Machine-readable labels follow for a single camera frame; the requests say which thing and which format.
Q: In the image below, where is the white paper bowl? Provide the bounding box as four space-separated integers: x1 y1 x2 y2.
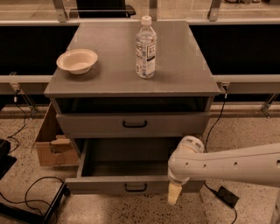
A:
56 49 98 74

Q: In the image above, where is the grey top drawer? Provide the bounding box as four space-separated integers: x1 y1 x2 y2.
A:
56 112 210 138

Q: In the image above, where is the grey drawer cabinet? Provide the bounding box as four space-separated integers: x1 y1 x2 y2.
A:
45 21 219 152

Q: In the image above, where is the grey drawer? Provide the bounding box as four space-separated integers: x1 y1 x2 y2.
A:
64 137 205 196
56 112 210 138

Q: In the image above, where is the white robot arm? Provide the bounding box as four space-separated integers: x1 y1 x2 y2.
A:
168 136 280 205

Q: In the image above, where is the black object left edge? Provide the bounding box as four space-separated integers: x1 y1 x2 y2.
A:
0 139 17 179

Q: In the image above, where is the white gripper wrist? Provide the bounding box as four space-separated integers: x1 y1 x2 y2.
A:
167 136 205 205

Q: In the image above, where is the black wall cable left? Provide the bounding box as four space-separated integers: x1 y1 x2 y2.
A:
6 89 28 153

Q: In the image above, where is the black floor cable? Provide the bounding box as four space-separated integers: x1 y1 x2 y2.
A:
0 176 66 224

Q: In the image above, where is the clear plastic water bottle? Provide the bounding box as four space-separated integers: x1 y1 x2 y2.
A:
136 16 157 79

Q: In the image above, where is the brown cardboard box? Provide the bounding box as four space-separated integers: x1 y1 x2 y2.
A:
34 104 79 166

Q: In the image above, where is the black stand base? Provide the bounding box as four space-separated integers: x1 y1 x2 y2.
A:
0 180 70 224

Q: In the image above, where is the black power adapter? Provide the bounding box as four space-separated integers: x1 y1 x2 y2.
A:
217 186 239 208

